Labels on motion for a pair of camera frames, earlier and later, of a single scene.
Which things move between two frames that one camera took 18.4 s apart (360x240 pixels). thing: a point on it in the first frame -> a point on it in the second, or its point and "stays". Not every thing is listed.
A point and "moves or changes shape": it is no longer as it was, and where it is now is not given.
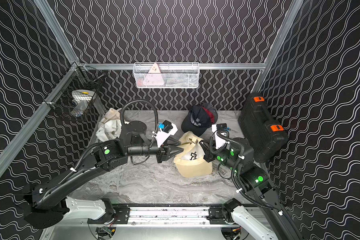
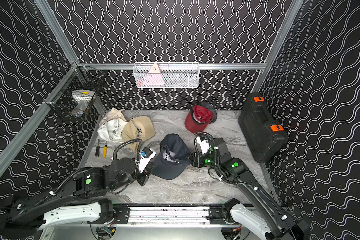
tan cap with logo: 191,162 moves or changes shape
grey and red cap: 211,110 stays
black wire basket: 74,96 stays
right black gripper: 210,144 -> 197,158
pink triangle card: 154,77 stays
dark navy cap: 197,121 -> 173,161
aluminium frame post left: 56,30 stays
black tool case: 265,138 stays
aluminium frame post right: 292,13 stays
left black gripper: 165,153 -> 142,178
